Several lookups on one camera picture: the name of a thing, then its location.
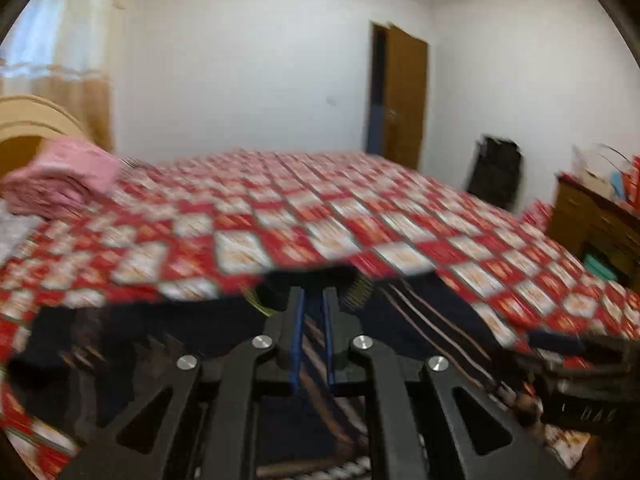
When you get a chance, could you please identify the pink folded quilt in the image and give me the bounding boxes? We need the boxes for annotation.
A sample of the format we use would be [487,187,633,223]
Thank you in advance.
[0,135,126,221]

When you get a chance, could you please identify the red checkered printed bedspread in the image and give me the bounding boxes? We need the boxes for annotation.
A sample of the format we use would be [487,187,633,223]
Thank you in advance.
[0,149,640,480]

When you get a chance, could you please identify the red patterned bag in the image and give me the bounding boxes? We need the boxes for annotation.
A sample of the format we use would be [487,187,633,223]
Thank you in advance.
[520,200,554,232]

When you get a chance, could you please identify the teal box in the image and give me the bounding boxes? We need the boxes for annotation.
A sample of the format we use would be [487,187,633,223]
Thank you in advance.
[582,254,618,284]

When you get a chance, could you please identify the navy knit sweater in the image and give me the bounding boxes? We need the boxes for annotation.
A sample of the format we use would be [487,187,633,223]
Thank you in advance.
[7,265,606,480]

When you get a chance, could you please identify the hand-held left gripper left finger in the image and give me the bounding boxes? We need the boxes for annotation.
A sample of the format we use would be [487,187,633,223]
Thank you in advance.
[57,285,306,480]

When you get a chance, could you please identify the black bag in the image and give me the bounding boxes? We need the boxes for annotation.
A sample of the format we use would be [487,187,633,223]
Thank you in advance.
[466,135,523,211]

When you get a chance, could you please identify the grey cloth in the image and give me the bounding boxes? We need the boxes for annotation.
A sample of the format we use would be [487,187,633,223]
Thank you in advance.
[0,200,42,262]

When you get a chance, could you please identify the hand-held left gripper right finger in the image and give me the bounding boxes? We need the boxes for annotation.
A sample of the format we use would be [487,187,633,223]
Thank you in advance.
[322,285,576,480]

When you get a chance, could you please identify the beige wooden headboard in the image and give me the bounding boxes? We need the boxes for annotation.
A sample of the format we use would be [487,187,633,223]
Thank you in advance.
[0,94,98,181]

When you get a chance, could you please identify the brown wooden dresser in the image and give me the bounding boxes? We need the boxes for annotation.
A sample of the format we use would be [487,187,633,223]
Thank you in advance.
[545,172,640,291]

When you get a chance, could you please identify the brown wooden door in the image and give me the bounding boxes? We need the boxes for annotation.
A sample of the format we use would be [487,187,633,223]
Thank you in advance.
[382,25,430,171]

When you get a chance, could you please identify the sheer beige curtain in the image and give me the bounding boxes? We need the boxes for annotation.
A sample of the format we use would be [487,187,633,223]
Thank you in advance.
[0,0,136,153]

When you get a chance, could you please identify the red boxes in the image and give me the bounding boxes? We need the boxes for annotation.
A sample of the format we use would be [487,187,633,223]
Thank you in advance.
[624,155,640,212]

